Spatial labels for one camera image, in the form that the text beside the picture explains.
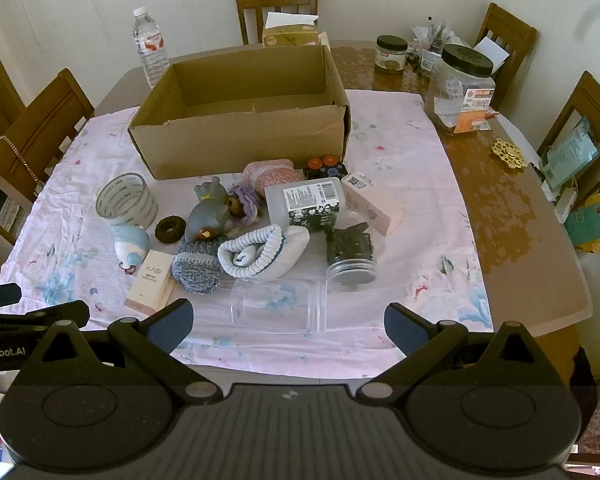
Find small dark-lidded glass jar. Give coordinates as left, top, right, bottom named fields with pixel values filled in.
left=374, top=35, right=409, bottom=75

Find blue plastic packet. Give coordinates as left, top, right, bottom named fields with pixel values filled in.
left=542, top=116, right=600, bottom=188

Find cardboard box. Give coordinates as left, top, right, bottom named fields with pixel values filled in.
left=128, top=44, right=352, bottom=180

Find white sock with blue band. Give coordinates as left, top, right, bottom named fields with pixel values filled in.
left=217, top=225, right=311, bottom=280

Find black dotted box orange caps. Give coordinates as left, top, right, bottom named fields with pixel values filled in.
left=302, top=156, right=348, bottom=181

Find white paper sheet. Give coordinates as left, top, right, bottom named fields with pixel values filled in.
left=475, top=36, right=511, bottom=68

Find white power strip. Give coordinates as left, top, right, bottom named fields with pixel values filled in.
left=554, top=187, right=579, bottom=224

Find brown ring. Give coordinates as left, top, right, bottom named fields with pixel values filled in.
left=155, top=216, right=186, bottom=245

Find tan tissue box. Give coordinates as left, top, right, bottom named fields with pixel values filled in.
left=261, top=11, right=321, bottom=47

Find large dark-lidded plastic jar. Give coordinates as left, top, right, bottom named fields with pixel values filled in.
left=425, top=44, right=497, bottom=136

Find clear jar of black clips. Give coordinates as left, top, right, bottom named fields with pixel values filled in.
left=325, top=210, right=378, bottom=292

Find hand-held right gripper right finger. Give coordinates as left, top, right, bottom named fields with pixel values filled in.
left=355, top=302, right=563, bottom=405

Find gold openwork coaster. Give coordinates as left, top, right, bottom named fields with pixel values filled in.
left=490, top=139, right=528, bottom=170

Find floral pink tablecloth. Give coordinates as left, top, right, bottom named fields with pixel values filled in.
left=0, top=87, right=496, bottom=378

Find small beige carton box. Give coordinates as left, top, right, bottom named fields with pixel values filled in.
left=124, top=249, right=177, bottom=317

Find grey elephant toy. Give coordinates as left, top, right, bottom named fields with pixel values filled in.
left=185, top=176, right=241, bottom=242

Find wooden chair with chain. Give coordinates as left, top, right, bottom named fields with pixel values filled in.
left=0, top=67, right=96, bottom=246

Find pink carton box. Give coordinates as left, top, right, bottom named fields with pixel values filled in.
left=341, top=171, right=406, bottom=236

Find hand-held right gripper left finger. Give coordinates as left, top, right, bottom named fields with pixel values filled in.
left=15, top=298, right=223, bottom=406

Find brown wooden desktop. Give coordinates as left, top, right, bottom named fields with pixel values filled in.
left=92, top=40, right=593, bottom=336

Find pen holder with pens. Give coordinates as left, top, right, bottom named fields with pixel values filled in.
left=407, top=15, right=468, bottom=78

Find white labelled bottle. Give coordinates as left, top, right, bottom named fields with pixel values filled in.
left=264, top=177, right=346, bottom=233

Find clear plastic water bottle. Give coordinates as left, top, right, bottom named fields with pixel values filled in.
left=131, top=6, right=172, bottom=88

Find grey knitted sock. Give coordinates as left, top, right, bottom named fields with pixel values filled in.
left=172, top=234, right=228, bottom=295

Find clear plastic container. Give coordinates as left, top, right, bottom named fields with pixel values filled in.
left=228, top=277, right=328, bottom=335

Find metal chain strap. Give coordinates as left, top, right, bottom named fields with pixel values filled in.
left=0, top=135, right=46, bottom=188

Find blue and white toy figure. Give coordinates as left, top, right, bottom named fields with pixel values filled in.
left=114, top=225, right=150, bottom=275

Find pink knitted sock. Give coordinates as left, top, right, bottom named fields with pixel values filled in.
left=243, top=160, right=302, bottom=200

